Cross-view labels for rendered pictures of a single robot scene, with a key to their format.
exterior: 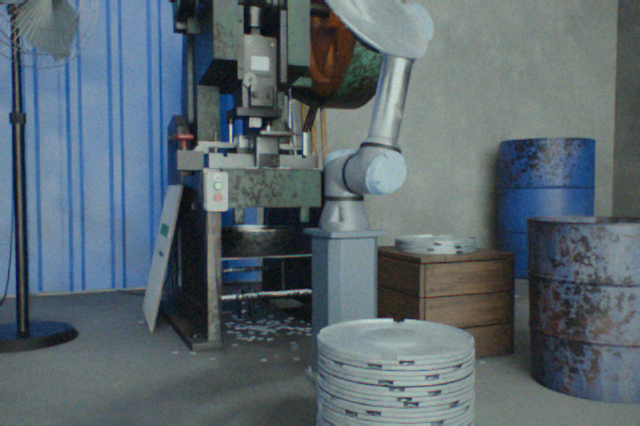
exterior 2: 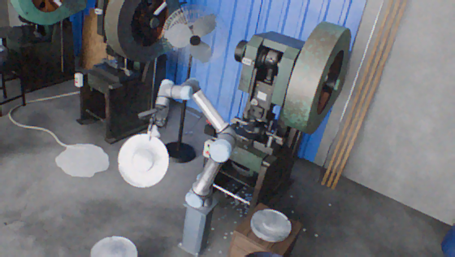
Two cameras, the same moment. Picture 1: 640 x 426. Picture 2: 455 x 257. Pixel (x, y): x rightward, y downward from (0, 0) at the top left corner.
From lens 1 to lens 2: 2.22 m
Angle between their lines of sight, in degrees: 54
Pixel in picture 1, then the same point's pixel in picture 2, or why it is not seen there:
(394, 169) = (193, 201)
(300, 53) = (278, 99)
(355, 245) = (193, 211)
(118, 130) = not seen: hidden behind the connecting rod
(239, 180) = not seen: hidden behind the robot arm
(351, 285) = (189, 223)
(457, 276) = (249, 246)
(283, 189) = (244, 158)
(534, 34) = not seen: outside the picture
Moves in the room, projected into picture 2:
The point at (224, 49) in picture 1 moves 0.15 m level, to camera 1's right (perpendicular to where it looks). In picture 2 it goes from (243, 86) to (254, 94)
